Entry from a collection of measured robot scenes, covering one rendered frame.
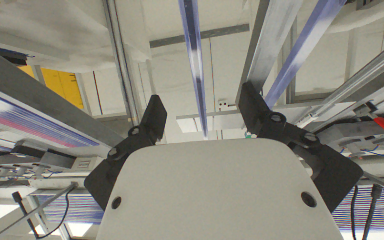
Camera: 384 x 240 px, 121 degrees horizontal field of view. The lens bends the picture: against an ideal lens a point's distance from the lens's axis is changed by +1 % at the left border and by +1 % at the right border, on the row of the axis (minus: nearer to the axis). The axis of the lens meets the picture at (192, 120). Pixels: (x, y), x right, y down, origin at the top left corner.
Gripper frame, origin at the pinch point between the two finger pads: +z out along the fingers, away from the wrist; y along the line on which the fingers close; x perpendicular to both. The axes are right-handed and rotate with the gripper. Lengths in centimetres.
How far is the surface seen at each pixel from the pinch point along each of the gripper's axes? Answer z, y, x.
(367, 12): 70, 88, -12
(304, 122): 6.6, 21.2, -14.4
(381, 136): 10, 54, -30
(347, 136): 9, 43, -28
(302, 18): 67, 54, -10
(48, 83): 140, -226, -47
